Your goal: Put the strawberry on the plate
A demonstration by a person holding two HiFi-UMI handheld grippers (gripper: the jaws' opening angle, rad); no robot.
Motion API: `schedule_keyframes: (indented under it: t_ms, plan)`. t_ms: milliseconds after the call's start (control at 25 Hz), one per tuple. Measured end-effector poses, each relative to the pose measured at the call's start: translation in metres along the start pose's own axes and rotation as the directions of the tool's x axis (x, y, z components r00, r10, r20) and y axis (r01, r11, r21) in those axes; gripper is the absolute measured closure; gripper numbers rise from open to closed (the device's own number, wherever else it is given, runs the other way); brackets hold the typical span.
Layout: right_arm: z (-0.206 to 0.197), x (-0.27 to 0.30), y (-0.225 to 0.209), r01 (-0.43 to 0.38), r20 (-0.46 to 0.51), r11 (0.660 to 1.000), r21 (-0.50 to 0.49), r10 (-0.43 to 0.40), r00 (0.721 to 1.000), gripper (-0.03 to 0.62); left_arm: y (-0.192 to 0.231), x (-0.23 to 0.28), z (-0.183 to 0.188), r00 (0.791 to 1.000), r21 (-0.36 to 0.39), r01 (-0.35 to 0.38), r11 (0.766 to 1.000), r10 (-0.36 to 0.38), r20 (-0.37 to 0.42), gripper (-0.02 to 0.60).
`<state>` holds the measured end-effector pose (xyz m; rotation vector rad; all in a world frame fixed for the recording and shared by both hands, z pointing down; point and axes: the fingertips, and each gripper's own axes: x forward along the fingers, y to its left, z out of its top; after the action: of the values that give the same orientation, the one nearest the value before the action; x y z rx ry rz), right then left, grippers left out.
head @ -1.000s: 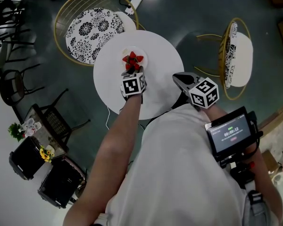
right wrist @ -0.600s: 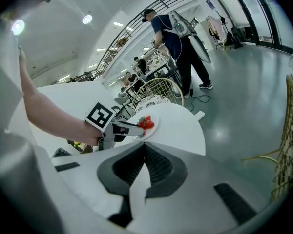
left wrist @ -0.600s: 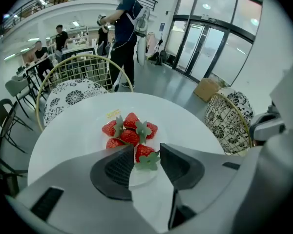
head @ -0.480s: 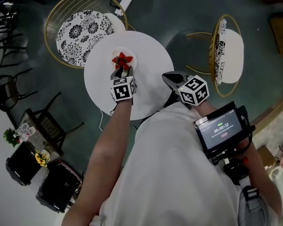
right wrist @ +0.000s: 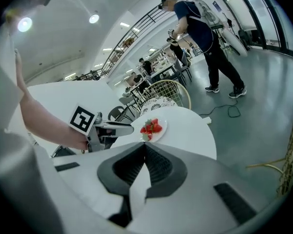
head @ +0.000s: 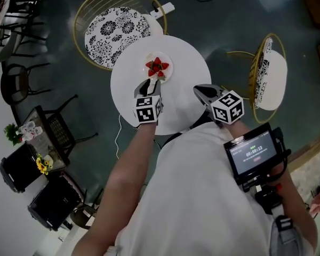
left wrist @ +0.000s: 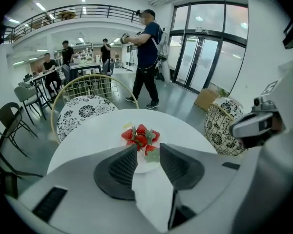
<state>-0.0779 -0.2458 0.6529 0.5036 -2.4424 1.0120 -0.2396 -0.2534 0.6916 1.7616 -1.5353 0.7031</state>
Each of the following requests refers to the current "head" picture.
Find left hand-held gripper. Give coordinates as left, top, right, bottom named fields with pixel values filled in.
left=132, top=78, right=164, bottom=124

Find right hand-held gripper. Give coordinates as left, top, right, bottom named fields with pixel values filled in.
left=193, top=83, right=245, bottom=125

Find heap of strawberries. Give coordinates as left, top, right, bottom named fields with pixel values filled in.
left=145, top=57, right=170, bottom=77

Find white plate of strawberries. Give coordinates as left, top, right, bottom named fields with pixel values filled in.
left=142, top=51, right=174, bottom=84

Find person's left forearm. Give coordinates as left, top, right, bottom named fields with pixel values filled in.
left=71, top=121, right=161, bottom=256

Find person's right forearm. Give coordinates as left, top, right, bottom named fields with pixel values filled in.
left=220, top=120, right=318, bottom=253

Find white round table gold legs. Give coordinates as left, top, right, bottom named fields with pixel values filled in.
left=110, top=35, right=213, bottom=136

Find floral round cushion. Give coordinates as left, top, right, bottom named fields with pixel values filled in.
left=252, top=38, right=273, bottom=109
left=84, top=6, right=151, bottom=70

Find black screen monitor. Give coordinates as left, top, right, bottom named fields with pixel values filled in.
left=223, top=122, right=291, bottom=186

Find white power strip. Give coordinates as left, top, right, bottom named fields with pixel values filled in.
left=150, top=2, right=176, bottom=19

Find person's white shirt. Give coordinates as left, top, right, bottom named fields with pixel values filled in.
left=114, top=121, right=315, bottom=256

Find dark glass side table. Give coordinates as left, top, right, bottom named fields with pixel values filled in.
left=22, top=94, right=99, bottom=170

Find bundle of clear water bottles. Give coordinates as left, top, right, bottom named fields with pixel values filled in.
left=18, top=121, right=43, bottom=143

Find sunflower pot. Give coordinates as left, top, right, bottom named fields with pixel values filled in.
left=36, top=154, right=54, bottom=175

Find dark armchair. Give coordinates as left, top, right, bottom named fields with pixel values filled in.
left=0, top=62, right=51, bottom=106

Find dark wooden round chair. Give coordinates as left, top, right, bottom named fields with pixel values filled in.
left=69, top=188, right=105, bottom=230

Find green potted plant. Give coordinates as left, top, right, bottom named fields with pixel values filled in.
left=4, top=123, right=23, bottom=147

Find grey padded chair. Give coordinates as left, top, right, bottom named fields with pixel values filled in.
left=0, top=14, right=47, bottom=63

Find black hard case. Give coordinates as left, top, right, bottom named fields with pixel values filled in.
left=27, top=173, right=83, bottom=232
left=0, top=142, right=49, bottom=194

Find white floor cable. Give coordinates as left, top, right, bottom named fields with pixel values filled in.
left=114, top=113, right=123, bottom=159

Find grey shoulder strap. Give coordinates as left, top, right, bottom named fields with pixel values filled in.
left=269, top=214, right=310, bottom=256

